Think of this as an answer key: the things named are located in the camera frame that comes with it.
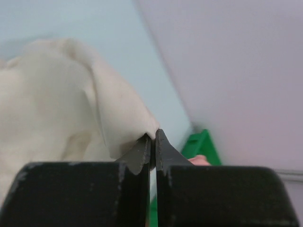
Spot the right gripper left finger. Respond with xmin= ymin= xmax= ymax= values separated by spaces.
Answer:
xmin=0 ymin=135 xmax=151 ymax=227

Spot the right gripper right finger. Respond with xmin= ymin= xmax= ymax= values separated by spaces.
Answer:
xmin=155 ymin=129 xmax=300 ymax=227

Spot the cream white t shirt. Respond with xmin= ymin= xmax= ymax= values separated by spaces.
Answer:
xmin=0 ymin=39 xmax=160 ymax=199

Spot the aluminium frame rail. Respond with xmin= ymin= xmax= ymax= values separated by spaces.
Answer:
xmin=275 ymin=169 xmax=303 ymax=183

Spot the green plastic bin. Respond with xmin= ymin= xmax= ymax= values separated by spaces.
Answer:
xmin=149 ymin=129 xmax=222 ymax=227

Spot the pink t shirt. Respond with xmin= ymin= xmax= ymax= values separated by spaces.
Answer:
xmin=188 ymin=155 xmax=211 ymax=166

